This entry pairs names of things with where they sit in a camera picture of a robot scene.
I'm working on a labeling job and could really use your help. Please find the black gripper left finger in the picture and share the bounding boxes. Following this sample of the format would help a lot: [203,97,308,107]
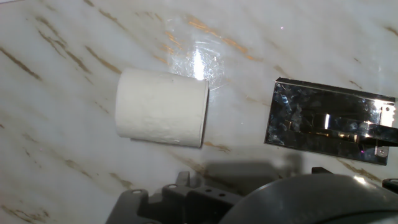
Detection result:
[105,170,244,224]

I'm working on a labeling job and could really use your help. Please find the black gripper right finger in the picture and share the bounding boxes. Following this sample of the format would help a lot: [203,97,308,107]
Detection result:
[381,178,398,194]

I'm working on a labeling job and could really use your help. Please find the white toilet paper roll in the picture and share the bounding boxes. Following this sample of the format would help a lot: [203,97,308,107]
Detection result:
[114,67,210,149]

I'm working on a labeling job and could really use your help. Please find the chrome toilet paper holder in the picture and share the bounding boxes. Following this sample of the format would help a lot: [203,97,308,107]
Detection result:
[264,77,398,166]

